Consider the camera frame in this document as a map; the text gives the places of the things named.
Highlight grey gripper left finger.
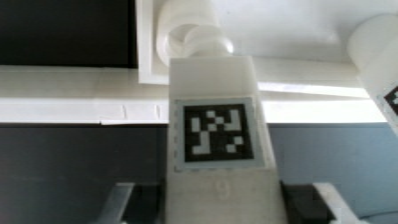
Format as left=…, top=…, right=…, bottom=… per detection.
left=92, top=182, right=162, bottom=224

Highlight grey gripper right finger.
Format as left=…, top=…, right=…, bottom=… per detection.
left=281, top=182, right=368, bottom=224

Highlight white table leg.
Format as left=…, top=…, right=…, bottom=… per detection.
left=346, top=14, right=398, bottom=136
left=165, top=25, right=288, bottom=224

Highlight white square table top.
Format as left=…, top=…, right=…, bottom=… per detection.
left=135, top=0, right=398, bottom=85

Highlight white U-shaped obstacle fence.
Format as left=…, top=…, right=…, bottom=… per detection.
left=0, top=65, right=385, bottom=125

